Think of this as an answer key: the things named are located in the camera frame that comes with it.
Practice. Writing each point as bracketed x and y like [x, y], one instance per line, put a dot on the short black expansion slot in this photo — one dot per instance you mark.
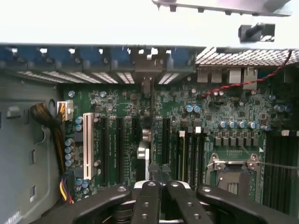
[136, 127]

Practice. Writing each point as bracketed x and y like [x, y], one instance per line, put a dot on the white expansion slot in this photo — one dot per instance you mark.
[88, 144]

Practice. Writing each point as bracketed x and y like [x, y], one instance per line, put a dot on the green motherboard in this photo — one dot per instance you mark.
[210, 109]

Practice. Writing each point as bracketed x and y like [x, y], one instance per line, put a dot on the white power connector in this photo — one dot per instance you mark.
[66, 109]

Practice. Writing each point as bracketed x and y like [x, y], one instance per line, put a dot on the CPU socket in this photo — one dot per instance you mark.
[230, 177]

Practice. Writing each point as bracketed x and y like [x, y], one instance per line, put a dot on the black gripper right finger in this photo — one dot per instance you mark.
[187, 205]

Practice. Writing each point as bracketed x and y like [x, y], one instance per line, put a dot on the open black PC case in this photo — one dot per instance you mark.
[233, 57]

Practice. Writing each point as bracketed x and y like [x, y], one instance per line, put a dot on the green RAM stick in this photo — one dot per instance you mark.
[182, 156]

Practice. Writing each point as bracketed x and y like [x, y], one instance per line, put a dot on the silver locking lever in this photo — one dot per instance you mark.
[280, 166]

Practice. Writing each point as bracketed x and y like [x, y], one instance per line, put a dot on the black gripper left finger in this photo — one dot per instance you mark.
[149, 205]

